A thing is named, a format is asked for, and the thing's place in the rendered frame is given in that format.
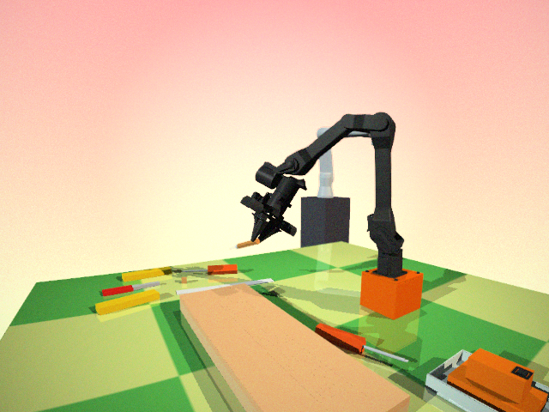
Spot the orange-handled awl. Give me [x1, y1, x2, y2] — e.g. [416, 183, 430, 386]
[182, 264, 238, 276]
[314, 324, 408, 362]

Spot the yellow long bar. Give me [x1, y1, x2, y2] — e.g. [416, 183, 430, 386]
[122, 266, 172, 282]
[95, 289, 160, 315]

